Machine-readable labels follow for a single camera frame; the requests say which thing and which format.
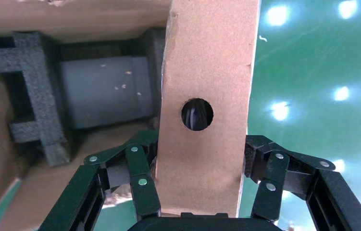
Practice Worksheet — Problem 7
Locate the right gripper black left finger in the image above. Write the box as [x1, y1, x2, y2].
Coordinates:
[37, 129, 162, 231]

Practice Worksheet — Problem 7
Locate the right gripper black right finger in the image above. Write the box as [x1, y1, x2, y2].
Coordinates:
[244, 134, 361, 231]

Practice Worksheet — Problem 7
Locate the large open cardboard carton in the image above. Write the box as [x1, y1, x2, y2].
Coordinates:
[0, 0, 172, 231]

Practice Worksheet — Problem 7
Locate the black foam insert block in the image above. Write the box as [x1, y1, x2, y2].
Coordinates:
[0, 31, 73, 167]

